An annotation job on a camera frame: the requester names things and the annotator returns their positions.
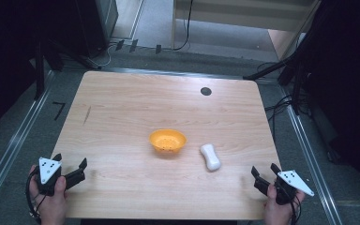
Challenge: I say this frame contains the black cabinet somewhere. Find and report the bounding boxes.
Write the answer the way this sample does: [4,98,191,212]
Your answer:
[73,0,120,59]

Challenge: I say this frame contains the aluminium floor rail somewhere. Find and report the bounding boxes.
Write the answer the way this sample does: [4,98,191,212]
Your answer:
[277,83,345,225]
[0,68,58,218]

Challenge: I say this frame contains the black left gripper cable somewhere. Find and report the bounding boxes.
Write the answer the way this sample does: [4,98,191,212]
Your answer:
[25,170,46,223]

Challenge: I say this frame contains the person's right hand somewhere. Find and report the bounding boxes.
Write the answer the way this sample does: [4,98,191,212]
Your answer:
[263,183,307,225]

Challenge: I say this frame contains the white soap bar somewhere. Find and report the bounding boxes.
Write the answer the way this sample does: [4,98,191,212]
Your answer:
[199,142,222,173]

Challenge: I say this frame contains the black floor cables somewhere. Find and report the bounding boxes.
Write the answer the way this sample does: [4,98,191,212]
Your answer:
[263,93,294,135]

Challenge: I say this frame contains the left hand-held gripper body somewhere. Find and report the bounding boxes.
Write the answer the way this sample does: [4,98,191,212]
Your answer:
[36,157,67,197]

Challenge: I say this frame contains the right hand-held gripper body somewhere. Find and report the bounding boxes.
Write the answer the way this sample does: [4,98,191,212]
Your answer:
[274,169,315,206]

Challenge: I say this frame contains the black hanging cable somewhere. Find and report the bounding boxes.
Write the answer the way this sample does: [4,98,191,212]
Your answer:
[172,0,195,52]

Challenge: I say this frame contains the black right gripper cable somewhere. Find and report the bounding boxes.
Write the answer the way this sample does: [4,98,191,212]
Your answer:
[285,186,303,225]

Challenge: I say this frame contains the person's left hand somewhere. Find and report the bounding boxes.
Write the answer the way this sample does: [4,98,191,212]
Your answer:
[27,164,68,225]

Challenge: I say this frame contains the black metal stand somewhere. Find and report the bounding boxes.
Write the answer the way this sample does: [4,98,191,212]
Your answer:
[243,46,313,116]
[32,37,103,101]

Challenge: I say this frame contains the orange perforated plastic bowl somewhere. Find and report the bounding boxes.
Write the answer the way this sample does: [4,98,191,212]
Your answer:
[148,128,188,155]

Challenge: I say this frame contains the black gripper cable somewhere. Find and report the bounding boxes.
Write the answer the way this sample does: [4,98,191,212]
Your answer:
[25,170,46,223]
[285,186,303,225]

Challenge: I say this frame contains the white floor cable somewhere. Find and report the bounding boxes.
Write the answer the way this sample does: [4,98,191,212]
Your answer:
[96,42,117,68]

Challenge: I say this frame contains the white shelf unit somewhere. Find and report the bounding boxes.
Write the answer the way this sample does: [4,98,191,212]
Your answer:
[171,0,323,61]

